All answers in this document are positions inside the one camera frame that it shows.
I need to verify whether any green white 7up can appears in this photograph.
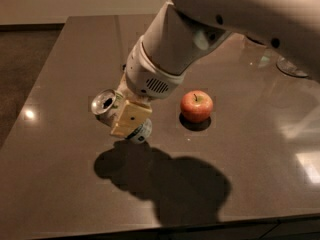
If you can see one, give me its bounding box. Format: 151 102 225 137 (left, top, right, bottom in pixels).
91 89 152 144

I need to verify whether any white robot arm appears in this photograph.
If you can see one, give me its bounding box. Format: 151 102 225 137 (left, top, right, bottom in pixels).
111 0 320 138

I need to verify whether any red apple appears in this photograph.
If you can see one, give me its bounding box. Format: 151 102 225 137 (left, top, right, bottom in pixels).
180 90 213 123

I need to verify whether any clear glass base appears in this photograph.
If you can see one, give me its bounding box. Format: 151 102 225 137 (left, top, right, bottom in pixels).
276 56 308 78

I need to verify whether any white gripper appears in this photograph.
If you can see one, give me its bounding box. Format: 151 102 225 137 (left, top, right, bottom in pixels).
111 36 185 138

